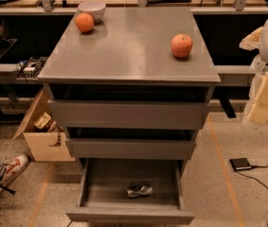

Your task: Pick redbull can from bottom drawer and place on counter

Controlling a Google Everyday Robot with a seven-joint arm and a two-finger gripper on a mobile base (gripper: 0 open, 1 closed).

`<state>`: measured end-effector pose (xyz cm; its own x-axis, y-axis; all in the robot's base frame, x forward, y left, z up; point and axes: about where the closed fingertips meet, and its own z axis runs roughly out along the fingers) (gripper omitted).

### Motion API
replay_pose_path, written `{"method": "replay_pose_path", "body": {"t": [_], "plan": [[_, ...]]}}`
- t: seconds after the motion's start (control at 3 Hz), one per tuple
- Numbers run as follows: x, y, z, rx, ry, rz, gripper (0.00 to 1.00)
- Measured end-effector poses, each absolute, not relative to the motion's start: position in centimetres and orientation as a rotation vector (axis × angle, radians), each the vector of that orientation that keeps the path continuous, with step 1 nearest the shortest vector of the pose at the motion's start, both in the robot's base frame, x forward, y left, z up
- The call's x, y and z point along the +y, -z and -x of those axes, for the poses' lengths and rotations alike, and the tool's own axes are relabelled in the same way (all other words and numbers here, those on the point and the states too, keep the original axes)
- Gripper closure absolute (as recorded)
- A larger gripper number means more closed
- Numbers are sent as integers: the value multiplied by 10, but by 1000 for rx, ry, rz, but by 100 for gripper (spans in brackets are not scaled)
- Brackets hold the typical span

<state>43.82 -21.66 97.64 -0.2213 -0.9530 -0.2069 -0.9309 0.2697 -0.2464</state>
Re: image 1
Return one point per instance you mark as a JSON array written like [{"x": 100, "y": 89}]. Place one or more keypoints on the orange fruit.
[{"x": 84, "y": 22}]

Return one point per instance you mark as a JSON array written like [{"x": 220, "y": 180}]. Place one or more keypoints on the cardboard box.
[{"x": 45, "y": 146}]

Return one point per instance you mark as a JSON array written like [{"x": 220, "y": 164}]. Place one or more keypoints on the snack packet in box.
[{"x": 45, "y": 122}]

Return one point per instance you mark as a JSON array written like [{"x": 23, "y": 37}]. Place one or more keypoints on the grey bottom drawer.
[{"x": 103, "y": 193}]

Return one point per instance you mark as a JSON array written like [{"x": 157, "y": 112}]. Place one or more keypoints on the silver blue redbull can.
[{"x": 139, "y": 190}]

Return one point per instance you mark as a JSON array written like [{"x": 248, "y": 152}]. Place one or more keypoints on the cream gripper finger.
[
  {"x": 251, "y": 41},
  {"x": 256, "y": 110}
]

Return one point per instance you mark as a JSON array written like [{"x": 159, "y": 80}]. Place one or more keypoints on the black white notebook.
[{"x": 31, "y": 68}]

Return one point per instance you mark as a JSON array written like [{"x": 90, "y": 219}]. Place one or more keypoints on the white red sneaker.
[{"x": 9, "y": 171}]

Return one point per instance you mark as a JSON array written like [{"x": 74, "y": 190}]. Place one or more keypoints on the grey drawer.
[
  {"x": 130, "y": 144},
  {"x": 103, "y": 193},
  {"x": 128, "y": 114}
]

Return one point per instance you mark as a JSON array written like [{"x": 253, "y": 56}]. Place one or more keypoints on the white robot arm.
[{"x": 260, "y": 62}]

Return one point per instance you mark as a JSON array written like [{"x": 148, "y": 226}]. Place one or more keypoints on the red apple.
[{"x": 181, "y": 45}]

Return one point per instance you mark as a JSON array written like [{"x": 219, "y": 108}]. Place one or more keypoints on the grey top drawer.
[{"x": 128, "y": 114}]

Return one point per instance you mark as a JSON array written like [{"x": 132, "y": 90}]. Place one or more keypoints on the grey middle drawer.
[{"x": 130, "y": 144}]

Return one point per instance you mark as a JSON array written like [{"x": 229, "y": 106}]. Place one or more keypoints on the white bowl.
[{"x": 94, "y": 8}]

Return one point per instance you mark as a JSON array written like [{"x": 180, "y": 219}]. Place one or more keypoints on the black foot pedal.
[{"x": 240, "y": 164}]

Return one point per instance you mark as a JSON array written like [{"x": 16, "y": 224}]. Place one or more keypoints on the grey drawer cabinet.
[{"x": 127, "y": 57}]

